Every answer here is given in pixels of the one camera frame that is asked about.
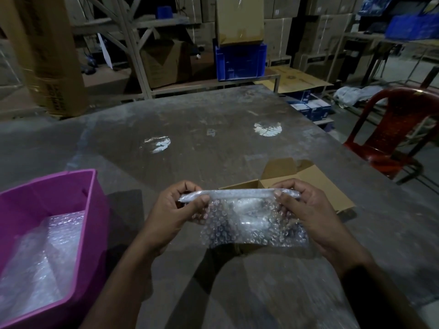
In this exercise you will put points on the person's left hand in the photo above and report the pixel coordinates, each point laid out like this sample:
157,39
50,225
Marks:
168,219

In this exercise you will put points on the person's right hand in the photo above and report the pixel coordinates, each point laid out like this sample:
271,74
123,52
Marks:
319,222

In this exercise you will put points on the small brown cardboard box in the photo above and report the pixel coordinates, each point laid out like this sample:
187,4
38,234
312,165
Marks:
322,188

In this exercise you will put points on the clear bubble wrap sheet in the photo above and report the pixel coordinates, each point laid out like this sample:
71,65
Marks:
247,219

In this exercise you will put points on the pile of bubble wrap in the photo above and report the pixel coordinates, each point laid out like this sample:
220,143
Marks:
44,263

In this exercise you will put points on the person's left forearm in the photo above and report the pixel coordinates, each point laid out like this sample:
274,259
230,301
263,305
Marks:
120,291

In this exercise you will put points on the blue and white product box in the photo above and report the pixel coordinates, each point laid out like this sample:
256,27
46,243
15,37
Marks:
301,109
319,110

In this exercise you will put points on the dark blue product box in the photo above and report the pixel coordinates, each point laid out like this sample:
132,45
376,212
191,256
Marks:
298,96

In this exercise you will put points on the flattened printed cardboard sheet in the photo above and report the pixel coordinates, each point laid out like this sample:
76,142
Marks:
295,80

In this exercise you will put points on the tall narrow cardboard carton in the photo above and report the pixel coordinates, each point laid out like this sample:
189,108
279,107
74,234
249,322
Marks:
51,54

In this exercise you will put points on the flat cardboard sheet with tape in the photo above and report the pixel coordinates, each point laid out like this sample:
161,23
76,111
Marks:
240,20

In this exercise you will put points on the pink plastic bin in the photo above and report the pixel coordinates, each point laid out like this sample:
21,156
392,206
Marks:
96,219

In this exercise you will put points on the red plastic chair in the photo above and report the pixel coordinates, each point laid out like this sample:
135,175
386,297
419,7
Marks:
394,133

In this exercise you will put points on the white plastic bag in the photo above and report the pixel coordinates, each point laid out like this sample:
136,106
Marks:
353,95

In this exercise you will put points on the open brown carton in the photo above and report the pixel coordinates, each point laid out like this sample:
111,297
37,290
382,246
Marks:
164,65

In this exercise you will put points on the grey metal storage rack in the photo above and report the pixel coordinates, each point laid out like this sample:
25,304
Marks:
135,54

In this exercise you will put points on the small dark object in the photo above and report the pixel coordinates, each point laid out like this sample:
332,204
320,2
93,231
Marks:
89,66

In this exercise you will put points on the blue plastic crate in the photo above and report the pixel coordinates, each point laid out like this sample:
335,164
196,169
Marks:
240,63

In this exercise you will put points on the white paper sheet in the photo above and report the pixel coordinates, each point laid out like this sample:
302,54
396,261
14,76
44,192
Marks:
105,51

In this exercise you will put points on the small blue bin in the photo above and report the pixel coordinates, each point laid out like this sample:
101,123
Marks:
164,11

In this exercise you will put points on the blue plastic tray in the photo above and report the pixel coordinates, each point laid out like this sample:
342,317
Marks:
411,28

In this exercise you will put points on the blue patterned bag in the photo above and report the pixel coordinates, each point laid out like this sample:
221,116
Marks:
375,5

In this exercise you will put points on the metal frame table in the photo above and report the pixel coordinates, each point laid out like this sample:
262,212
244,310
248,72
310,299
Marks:
363,36

